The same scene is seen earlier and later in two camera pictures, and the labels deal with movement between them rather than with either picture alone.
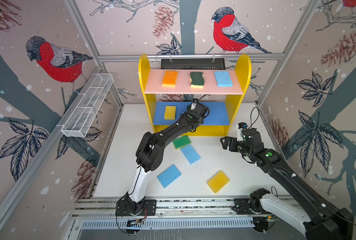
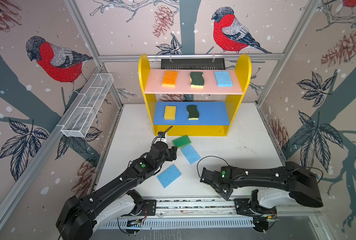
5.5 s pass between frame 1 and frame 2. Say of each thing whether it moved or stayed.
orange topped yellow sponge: stayed
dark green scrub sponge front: stayed
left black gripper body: moved
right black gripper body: moved
